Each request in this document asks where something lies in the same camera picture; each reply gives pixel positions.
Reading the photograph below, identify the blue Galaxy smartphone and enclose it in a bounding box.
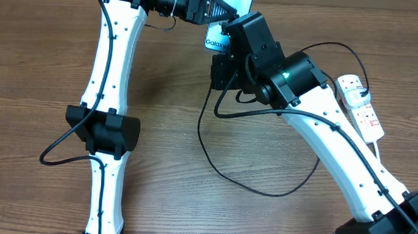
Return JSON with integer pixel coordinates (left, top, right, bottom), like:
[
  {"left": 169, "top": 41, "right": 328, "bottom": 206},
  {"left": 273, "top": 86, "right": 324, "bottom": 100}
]
[{"left": 205, "top": 0, "right": 253, "bottom": 53}]

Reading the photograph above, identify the black USB charging cable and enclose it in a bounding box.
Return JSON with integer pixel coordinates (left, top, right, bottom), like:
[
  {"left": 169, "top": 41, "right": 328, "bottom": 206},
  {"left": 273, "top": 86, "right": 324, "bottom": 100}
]
[{"left": 192, "top": 32, "right": 373, "bottom": 205}]

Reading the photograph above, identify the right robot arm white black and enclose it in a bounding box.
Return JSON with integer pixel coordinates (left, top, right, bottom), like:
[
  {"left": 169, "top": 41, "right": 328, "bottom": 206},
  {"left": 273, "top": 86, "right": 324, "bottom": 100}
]
[{"left": 211, "top": 12, "right": 418, "bottom": 234}]

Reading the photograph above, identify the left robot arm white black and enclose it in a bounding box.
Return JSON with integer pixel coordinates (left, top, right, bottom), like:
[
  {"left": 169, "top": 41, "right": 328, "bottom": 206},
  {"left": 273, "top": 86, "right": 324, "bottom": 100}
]
[{"left": 65, "top": 0, "right": 237, "bottom": 234}]

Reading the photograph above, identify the white charger plug adapter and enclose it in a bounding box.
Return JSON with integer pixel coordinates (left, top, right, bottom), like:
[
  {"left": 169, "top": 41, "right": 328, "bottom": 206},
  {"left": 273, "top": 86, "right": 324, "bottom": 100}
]
[{"left": 341, "top": 88, "right": 371, "bottom": 110}]

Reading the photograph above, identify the white power strip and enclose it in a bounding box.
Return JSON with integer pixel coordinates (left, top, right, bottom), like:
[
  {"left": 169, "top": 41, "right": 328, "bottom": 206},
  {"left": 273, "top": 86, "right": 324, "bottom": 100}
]
[{"left": 336, "top": 74, "right": 384, "bottom": 143}]

